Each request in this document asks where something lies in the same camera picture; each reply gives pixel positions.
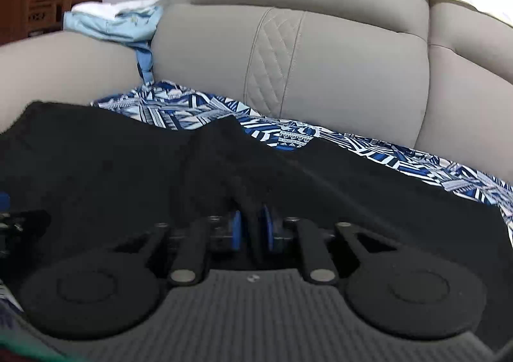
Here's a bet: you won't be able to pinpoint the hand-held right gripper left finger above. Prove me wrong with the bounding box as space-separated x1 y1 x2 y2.
115 210 242 287

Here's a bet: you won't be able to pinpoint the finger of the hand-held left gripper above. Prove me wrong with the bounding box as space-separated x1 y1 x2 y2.
0 191 52 256

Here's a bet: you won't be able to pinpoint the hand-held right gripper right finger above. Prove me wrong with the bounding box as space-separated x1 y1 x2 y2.
257 203 403 286

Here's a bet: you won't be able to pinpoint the black pants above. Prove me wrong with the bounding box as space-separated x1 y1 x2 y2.
0 100 513 347

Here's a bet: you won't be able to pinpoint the blue white patterned blanket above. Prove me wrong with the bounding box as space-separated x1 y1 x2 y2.
91 80 513 244

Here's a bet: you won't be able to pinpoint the beige leather sofa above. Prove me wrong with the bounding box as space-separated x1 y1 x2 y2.
0 0 513 183

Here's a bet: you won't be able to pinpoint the light blue garment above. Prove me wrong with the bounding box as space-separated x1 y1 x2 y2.
63 0 165 84

